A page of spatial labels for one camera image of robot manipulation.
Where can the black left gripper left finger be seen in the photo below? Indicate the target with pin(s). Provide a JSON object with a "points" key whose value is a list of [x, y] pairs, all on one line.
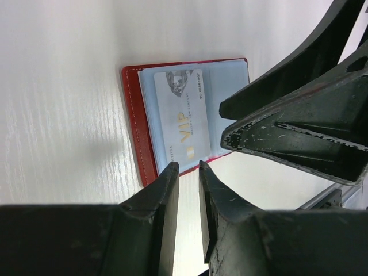
{"points": [[147, 230]]}

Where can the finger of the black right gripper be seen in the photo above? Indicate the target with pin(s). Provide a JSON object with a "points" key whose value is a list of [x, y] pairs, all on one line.
{"points": [[319, 53], [319, 131]]}

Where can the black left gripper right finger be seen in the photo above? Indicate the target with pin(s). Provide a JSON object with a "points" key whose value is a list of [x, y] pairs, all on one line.
{"points": [[231, 240]]}

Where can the red leather card holder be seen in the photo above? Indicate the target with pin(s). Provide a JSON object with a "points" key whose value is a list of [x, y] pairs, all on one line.
{"points": [[142, 142]]}

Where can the silver VIP credit card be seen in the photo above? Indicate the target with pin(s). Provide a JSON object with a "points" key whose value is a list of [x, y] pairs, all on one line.
{"points": [[182, 112]]}

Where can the aluminium front frame rail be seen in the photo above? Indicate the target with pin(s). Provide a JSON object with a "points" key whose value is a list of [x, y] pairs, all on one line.
{"points": [[338, 196]]}

